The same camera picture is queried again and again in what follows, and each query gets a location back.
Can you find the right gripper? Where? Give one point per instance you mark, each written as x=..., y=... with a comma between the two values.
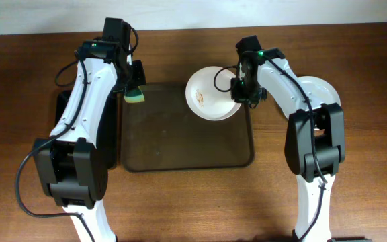
x=238, y=97

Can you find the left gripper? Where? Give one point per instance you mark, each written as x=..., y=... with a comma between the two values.
x=140, y=76

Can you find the green yellow sponge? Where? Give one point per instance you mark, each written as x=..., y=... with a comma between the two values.
x=133, y=96

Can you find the white plate top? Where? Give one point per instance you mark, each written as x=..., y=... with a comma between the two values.
x=205, y=100

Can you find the white plate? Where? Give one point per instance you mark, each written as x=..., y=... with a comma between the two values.
x=334, y=107
x=205, y=100

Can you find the pale blue plate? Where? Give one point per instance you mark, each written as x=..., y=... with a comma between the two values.
x=321, y=87

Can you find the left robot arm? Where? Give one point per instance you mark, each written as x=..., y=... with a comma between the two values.
x=73, y=163

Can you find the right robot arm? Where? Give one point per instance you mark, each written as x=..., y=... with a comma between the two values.
x=315, y=138

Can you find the black rectangular tray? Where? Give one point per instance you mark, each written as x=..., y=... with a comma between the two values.
x=107, y=134

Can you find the brown plastic serving tray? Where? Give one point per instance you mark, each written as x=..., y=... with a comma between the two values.
x=163, y=134

